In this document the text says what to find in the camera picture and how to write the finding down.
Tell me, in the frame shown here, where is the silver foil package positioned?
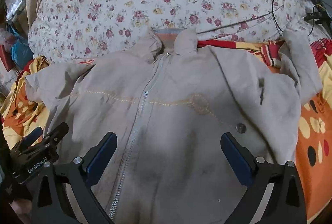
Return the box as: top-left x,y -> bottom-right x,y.
5,0 -> 26,24

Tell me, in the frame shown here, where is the blue plastic bag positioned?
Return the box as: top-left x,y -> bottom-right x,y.
7,25 -> 33,70

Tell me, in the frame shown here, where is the black charger device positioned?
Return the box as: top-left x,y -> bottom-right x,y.
303,0 -> 331,35

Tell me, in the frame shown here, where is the orange yellow red bedsheet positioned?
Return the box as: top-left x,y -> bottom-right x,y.
1,38 -> 331,223

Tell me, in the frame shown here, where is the floral quilt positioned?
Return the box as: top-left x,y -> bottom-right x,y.
28,0 -> 328,63

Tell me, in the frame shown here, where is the black cable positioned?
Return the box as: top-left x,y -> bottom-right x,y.
271,0 -> 316,36

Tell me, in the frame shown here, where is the beige zip jacket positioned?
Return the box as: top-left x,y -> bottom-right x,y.
26,29 -> 322,223

